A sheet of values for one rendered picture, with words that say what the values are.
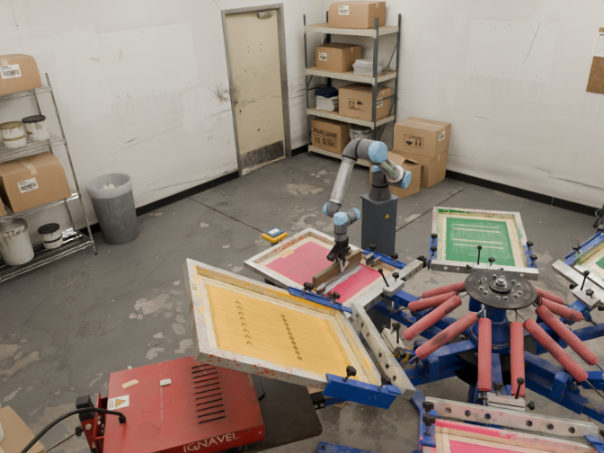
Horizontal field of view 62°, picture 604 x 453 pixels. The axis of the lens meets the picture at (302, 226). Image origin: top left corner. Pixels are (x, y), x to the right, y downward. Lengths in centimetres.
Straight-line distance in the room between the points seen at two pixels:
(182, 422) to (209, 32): 509
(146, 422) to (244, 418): 37
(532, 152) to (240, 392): 493
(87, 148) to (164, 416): 411
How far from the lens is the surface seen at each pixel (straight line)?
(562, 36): 602
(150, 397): 217
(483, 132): 651
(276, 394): 229
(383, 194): 330
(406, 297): 267
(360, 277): 296
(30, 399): 412
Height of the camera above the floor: 260
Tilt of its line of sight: 28 degrees down
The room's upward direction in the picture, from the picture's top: 3 degrees counter-clockwise
